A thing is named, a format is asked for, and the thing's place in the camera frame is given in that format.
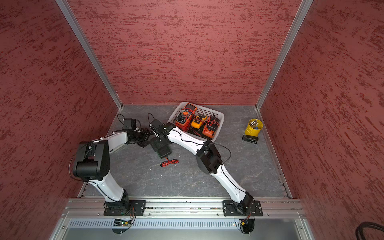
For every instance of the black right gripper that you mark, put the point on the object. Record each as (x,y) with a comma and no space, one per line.
(158,138)

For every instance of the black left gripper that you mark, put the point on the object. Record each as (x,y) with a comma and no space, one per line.
(147,133)

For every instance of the green black multimeter face down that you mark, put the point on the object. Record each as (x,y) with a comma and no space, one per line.
(161,146)

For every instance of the bright red multimeter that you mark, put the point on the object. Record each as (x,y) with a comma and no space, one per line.
(183,122)

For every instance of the orange grey multimeter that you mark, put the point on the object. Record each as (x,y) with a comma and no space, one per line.
(189,110)

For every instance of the yellow multimeter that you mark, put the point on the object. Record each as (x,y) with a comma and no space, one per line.
(198,121)

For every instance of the orange multimeter with probes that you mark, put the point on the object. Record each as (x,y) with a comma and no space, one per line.
(210,127)

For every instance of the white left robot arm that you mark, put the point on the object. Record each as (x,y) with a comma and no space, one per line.
(92,165)

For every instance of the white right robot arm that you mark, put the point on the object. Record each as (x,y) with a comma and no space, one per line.
(208,159)

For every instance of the white plastic basket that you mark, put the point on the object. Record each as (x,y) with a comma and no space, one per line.
(200,110)

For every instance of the yellow pen cup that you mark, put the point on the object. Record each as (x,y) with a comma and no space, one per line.
(254,127)

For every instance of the small black stapler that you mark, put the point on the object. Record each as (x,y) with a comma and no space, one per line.
(250,139)

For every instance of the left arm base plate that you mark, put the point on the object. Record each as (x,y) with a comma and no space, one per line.
(120,209)

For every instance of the aluminium front rail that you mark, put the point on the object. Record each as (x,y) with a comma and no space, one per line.
(187,208)

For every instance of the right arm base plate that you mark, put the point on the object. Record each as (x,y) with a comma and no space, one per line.
(232,209)

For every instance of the left aluminium corner post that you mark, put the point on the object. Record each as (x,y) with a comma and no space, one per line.
(79,33)

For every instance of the aluminium corner post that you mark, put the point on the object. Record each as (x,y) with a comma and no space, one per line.
(79,33)
(291,35)

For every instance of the right aluminium corner post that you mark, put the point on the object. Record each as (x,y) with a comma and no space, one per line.
(291,35)

